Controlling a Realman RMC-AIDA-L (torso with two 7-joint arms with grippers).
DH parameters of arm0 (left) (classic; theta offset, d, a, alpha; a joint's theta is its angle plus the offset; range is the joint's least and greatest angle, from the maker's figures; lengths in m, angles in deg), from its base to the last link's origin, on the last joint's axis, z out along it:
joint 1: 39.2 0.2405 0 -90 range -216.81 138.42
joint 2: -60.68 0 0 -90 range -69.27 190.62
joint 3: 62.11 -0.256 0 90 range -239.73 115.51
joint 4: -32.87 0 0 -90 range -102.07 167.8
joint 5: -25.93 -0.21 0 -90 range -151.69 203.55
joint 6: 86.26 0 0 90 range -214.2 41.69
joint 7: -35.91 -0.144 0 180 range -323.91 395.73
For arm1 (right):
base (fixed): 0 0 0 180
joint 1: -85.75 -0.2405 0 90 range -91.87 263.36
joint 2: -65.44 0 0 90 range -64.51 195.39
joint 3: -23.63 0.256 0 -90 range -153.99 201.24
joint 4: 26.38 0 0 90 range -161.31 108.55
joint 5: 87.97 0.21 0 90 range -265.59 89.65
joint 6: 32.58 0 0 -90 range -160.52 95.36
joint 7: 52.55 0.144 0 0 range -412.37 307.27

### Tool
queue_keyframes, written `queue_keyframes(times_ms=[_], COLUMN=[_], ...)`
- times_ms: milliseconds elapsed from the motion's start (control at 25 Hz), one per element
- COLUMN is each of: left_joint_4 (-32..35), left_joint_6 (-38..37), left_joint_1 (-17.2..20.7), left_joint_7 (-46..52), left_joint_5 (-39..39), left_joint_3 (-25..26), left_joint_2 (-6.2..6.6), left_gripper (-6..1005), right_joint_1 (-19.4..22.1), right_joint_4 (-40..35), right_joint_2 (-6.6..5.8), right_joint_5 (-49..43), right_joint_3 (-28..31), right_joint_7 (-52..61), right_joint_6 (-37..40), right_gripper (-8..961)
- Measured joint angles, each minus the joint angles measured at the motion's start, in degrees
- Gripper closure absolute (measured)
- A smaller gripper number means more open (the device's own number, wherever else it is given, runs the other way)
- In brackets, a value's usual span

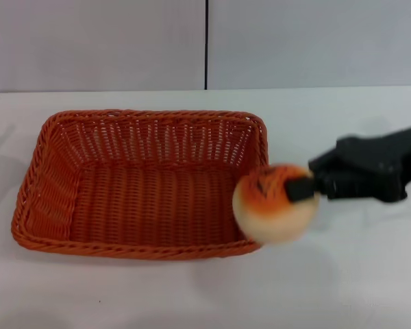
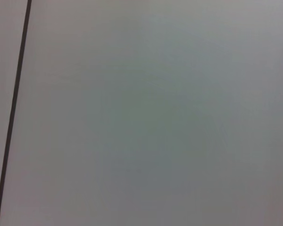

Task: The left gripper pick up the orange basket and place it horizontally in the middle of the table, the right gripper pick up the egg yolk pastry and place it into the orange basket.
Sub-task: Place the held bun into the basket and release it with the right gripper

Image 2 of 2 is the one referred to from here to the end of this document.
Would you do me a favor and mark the black wall panel joint strip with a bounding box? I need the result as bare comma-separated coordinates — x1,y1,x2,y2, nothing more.
0,0,33,226

